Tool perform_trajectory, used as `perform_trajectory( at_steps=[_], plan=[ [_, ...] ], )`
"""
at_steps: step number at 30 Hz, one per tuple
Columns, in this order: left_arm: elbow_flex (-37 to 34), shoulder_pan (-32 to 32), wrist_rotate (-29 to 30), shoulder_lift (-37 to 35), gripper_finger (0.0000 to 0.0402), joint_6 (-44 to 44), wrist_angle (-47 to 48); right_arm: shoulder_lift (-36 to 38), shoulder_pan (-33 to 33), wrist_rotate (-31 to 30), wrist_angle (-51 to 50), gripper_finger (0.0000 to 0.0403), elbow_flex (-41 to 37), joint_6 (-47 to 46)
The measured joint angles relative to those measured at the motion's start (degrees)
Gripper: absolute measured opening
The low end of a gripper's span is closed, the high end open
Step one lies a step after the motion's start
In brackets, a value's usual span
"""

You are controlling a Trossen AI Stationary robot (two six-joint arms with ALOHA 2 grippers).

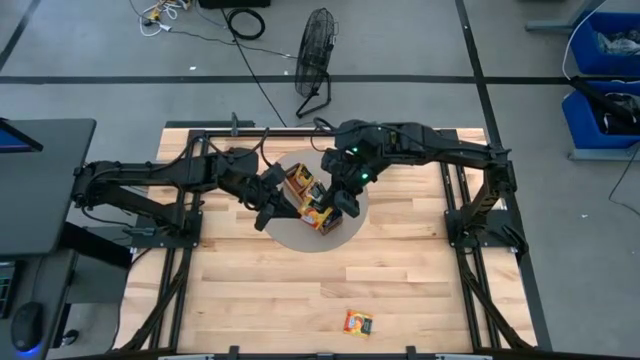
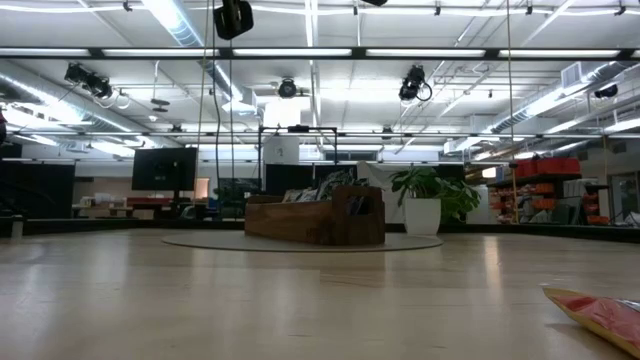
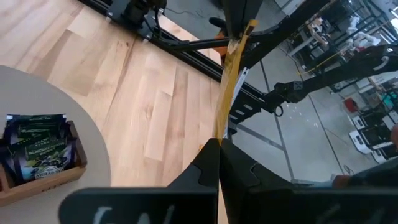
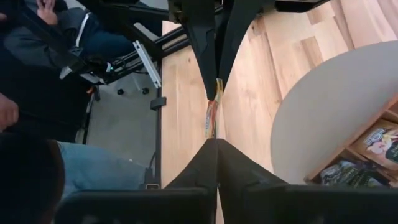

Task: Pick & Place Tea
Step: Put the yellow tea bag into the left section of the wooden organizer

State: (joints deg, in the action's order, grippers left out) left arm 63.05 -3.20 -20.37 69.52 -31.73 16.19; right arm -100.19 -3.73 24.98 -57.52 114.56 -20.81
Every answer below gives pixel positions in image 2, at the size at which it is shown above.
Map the dark blue tea bag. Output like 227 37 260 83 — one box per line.
315 169 369 201

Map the orange tea bag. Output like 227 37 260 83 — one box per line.
542 285 640 359

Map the white box unit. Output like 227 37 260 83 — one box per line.
262 135 302 166

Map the large black monitor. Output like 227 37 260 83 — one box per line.
131 146 199 192

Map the white sheet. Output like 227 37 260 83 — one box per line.
356 160 407 225

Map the red low table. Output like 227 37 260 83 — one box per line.
124 195 175 209

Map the wooden compartment box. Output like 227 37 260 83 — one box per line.
243 185 387 247

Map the green plant white pot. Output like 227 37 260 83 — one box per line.
389 166 482 237

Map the red storage crate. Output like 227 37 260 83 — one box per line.
514 158 539 179
537 156 582 176

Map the round grey mat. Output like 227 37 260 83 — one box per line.
160 230 445 253

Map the dark storage shelf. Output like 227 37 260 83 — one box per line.
487 157 612 227

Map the black partition panel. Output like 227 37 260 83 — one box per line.
0 158 77 220

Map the glass door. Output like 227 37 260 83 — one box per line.
608 172 640 226

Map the yellow hanging rope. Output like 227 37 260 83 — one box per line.
196 0 210 151

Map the black hanging cable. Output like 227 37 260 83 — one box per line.
210 0 222 191

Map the background black frame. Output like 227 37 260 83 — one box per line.
257 124 340 221

